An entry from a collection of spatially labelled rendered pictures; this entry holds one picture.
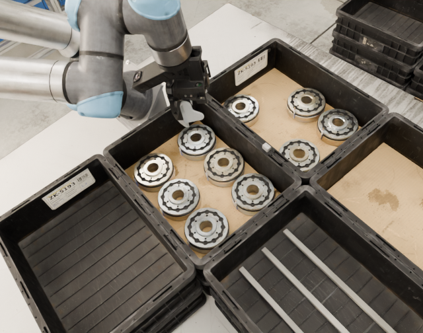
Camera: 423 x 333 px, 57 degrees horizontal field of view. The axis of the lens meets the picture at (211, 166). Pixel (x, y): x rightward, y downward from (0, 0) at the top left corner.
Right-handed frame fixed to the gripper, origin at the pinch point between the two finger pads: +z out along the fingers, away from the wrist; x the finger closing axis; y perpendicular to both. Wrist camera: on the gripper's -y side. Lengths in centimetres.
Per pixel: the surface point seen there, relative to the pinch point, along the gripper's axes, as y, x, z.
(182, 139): -4.3, 1.1, 14.4
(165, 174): -6.8, -9.9, 12.8
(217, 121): 5.3, 4.9, 11.2
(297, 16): 29, 161, 124
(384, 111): 46.3, 6.9, 10.1
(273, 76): 18.8, 27.5, 21.8
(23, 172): -59, -4, 28
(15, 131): -134, 57, 103
